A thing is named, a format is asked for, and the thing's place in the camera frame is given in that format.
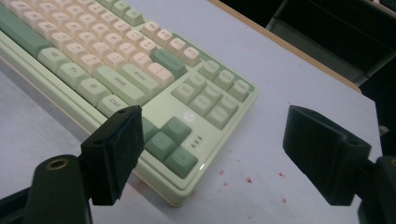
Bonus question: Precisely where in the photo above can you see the green and cream keyboard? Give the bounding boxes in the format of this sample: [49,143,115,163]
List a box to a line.
[0,0,261,208]

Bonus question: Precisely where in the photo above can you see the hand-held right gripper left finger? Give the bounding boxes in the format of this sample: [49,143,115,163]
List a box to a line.
[79,105,146,206]

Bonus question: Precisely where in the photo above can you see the white table mat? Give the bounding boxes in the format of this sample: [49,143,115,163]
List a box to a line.
[0,0,384,224]

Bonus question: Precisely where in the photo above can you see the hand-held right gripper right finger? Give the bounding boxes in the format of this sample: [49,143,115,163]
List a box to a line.
[282,105,373,207]

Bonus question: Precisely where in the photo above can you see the dark metal frame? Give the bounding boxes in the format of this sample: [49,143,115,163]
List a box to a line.
[265,0,396,88]

